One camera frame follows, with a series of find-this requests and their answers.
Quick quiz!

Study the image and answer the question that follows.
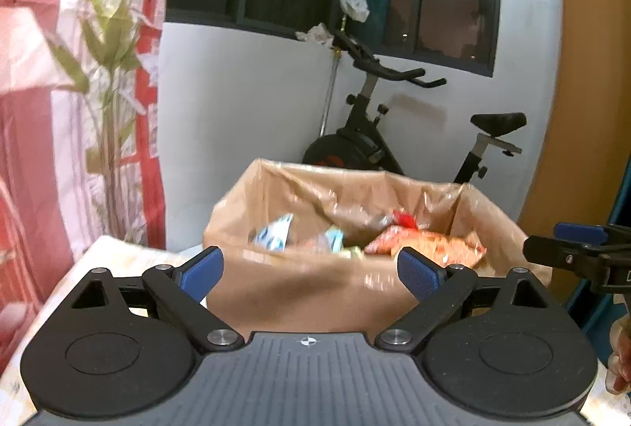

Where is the red snack packet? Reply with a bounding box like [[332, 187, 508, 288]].
[[392, 210, 418, 230]]

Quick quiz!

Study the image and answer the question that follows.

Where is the right hand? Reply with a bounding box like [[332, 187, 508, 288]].
[[605, 315, 631, 395]]

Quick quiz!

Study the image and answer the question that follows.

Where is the orange snack bag in box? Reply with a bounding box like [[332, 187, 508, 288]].
[[364, 225, 487, 268]]

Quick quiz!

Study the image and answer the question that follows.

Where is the checkered table cloth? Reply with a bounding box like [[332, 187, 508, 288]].
[[0, 236, 202, 426]]

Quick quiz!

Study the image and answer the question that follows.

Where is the wooden door panel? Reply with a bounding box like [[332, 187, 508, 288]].
[[516, 0, 631, 333]]

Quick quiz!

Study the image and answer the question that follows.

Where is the cardboard box with paper liner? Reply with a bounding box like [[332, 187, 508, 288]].
[[203, 159, 552, 337]]

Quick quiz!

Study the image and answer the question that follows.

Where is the blue white snack packet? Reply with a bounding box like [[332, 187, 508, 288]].
[[252, 213, 293, 252]]

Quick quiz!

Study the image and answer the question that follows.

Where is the black exercise bike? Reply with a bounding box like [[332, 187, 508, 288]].
[[302, 30, 527, 185]]

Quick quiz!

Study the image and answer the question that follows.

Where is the red floral curtain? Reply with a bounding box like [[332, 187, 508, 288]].
[[1, 0, 166, 362]]

